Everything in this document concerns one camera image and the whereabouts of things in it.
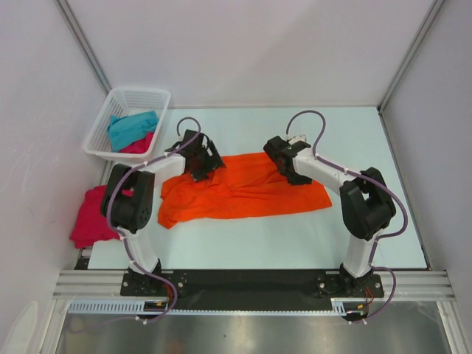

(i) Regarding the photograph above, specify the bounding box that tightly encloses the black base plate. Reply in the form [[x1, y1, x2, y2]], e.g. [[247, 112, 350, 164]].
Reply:
[[120, 269, 384, 310]]

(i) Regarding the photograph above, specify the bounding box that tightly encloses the pink t shirt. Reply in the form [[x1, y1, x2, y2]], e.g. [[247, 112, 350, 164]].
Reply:
[[119, 132, 154, 154]]

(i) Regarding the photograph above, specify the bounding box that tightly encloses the white slotted cable duct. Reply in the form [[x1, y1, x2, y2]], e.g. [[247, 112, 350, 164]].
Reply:
[[68, 299, 367, 319]]

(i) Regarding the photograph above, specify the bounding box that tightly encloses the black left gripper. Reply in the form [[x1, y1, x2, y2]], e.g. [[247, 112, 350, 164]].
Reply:
[[190, 140, 226, 182]]

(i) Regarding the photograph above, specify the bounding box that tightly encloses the folded red t shirt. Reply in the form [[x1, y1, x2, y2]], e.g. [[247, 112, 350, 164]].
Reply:
[[69, 185, 119, 249]]

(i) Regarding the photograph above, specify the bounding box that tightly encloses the aluminium frame rail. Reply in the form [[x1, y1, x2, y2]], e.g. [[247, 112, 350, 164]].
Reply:
[[53, 269, 455, 301]]

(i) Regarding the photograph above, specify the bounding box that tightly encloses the teal t shirt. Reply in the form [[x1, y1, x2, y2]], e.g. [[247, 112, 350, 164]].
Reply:
[[107, 111, 159, 153]]

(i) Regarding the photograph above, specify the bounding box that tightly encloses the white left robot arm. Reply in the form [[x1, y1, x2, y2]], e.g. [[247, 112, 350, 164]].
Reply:
[[100, 130, 225, 295]]

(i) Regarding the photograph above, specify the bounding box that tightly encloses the white plastic mesh basket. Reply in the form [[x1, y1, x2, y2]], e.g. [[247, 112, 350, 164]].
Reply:
[[83, 86, 171, 164]]

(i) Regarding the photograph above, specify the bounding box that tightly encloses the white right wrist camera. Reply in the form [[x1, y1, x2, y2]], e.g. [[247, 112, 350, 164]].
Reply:
[[288, 134, 307, 145]]

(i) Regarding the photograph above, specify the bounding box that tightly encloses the orange t shirt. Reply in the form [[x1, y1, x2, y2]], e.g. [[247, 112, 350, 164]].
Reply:
[[157, 153, 333, 229]]

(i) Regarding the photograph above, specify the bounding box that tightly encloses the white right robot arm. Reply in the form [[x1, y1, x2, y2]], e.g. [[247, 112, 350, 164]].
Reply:
[[263, 136, 396, 296]]

